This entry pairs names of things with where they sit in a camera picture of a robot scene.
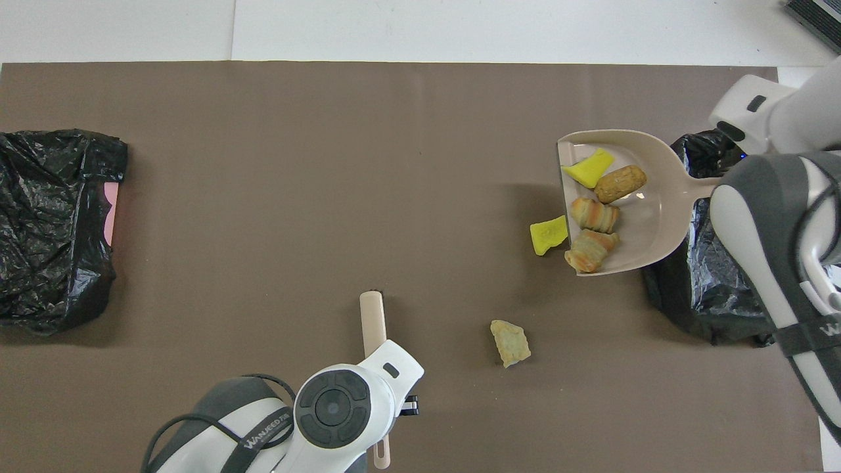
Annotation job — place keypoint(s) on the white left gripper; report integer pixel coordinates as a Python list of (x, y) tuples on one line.
[(397, 368)]

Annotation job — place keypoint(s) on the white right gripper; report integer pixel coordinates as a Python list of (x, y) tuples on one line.
[(749, 108)]

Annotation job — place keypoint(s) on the beige hand brush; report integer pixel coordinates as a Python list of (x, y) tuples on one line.
[(372, 322)]

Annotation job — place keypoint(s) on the pale yellow foam chunk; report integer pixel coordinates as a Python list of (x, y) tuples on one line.
[(510, 343)]

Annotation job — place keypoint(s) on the brown toy bread loaf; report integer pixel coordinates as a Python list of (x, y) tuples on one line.
[(620, 184)]

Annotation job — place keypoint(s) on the beige plastic dustpan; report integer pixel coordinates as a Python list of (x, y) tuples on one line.
[(650, 223)]

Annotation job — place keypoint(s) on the yellow sponge piece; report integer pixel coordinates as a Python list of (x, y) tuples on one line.
[(548, 235), (589, 167)]

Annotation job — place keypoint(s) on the toy croissant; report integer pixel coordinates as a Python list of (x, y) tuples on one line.
[(594, 215), (590, 251)]

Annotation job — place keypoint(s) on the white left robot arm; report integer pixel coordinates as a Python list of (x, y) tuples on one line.
[(328, 407)]

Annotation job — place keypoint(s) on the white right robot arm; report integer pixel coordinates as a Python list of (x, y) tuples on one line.
[(755, 230)]

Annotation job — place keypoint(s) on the black bag-lined bin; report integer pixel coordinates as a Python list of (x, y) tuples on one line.
[(696, 295)]

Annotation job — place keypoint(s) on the pink bin with black bag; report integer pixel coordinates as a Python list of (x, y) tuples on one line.
[(52, 230)]

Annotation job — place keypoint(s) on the black ribbed device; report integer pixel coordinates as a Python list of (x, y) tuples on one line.
[(818, 16)]

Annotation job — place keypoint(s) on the brown table mat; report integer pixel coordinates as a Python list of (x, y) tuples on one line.
[(328, 164)]

